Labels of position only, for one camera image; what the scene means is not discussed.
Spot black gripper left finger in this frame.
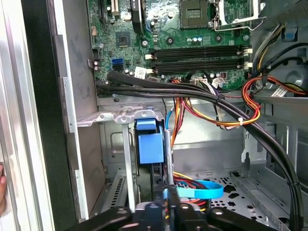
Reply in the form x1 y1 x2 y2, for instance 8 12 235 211
64 185 169 231

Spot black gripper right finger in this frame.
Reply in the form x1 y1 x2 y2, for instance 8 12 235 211
168 185 275 231

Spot blue wire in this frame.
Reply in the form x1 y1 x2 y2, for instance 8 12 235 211
163 107 225 200

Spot red orange yellow power wire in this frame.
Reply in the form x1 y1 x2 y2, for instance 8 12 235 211
172 171 211 213

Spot hard disk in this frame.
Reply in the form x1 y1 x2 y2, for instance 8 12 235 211
133 117 169 205

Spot metal disk bay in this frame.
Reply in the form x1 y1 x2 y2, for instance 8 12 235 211
76 108 175 217

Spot person right hand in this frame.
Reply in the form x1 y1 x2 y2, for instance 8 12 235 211
0 165 7 215

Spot grey metal drive cage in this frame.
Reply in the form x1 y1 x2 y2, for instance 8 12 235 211
242 95 308 231

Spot black open PC case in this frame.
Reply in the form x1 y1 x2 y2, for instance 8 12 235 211
20 0 308 231

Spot black RAM slot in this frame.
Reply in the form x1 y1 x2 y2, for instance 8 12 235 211
145 51 246 61
153 46 252 55
146 64 246 75
154 59 253 68

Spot blue data port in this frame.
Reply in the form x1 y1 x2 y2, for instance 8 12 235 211
111 58 125 71

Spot black chipset chip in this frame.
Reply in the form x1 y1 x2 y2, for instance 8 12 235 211
115 32 131 48

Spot green motherboard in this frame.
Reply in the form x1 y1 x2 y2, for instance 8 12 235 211
88 0 253 97

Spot metal locking lever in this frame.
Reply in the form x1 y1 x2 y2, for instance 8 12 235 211
213 16 267 32

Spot metal socket cover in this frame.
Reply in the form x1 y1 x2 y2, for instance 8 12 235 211
215 0 265 27

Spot black graphics card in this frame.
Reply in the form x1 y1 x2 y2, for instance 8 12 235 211
129 0 146 35

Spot CPU socket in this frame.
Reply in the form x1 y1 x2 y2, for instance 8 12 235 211
179 0 210 31

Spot grey power supply unit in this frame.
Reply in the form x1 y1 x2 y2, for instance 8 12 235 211
249 0 308 32

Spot orange yellow wire loop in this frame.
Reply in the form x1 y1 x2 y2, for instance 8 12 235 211
169 74 308 149

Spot black cable bundle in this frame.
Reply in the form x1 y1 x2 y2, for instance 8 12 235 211
95 71 305 231

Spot yellow black power wires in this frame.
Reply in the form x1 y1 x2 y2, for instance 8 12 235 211
250 23 288 75

